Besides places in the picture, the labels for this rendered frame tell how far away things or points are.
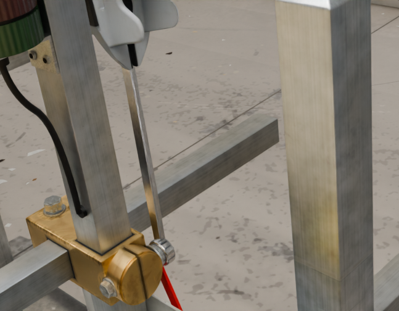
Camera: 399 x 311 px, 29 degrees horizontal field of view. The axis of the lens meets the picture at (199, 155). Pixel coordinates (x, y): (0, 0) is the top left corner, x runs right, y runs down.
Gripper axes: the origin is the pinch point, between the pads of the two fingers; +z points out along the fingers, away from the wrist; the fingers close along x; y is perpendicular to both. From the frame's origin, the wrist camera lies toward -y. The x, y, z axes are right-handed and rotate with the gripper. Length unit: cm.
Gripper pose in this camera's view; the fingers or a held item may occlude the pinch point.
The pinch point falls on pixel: (124, 52)
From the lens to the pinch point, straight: 68.3
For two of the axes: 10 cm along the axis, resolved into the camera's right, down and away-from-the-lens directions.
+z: 1.2, 8.6, 4.9
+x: 6.9, -4.3, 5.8
